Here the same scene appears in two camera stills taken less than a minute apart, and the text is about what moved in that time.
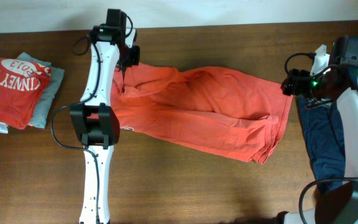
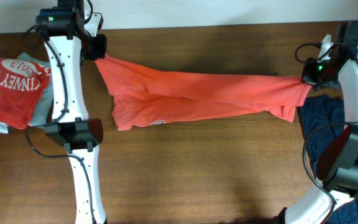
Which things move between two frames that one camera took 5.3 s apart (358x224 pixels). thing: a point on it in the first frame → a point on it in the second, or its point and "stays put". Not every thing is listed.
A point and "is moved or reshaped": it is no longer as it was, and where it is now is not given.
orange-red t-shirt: x=224 y=111 is moved or reshaped
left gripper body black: x=130 y=56 → x=94 y=47
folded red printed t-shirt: x=10 y=95 stays put
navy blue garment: x=321 y=125 stays put
